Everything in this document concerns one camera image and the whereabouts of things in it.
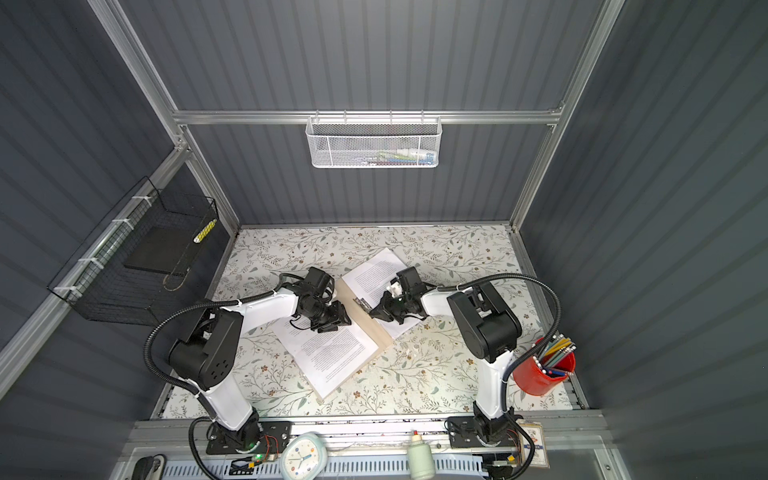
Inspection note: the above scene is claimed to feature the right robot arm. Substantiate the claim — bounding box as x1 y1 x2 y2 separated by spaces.
369 267 562 448

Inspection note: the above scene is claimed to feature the floral table mat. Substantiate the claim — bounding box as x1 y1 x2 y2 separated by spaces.
212 225 519 417

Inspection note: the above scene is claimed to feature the black stapler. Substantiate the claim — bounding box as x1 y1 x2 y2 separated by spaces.
130 454 167 480

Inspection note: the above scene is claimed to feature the black wire basket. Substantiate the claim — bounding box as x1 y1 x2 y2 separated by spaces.
48 181 219 326

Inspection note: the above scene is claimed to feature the red pen cup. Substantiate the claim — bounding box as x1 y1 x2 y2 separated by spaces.
512 334 576 396

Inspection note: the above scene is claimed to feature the yellow marker in basket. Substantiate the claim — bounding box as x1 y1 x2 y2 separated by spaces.
193 219 218 244

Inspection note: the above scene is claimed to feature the printed paper sheet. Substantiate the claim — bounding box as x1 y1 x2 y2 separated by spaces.
337 248 420 348
272 318 380 399

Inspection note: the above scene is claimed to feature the white wire basket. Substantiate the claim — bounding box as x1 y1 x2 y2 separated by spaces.
305 117 443 169

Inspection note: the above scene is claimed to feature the beige paper folder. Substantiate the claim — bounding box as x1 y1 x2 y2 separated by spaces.
272 248 427 403

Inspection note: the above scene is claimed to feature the metal folder clip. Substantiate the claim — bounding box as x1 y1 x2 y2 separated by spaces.
353 297 372 313

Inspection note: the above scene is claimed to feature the white alarm clock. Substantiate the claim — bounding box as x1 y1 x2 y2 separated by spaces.
279 433 329 480

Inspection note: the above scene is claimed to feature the white glue bottle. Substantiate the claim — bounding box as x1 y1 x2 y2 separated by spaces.
407 430 436 480

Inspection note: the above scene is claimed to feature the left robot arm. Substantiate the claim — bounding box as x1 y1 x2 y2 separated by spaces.
143 267 351 455

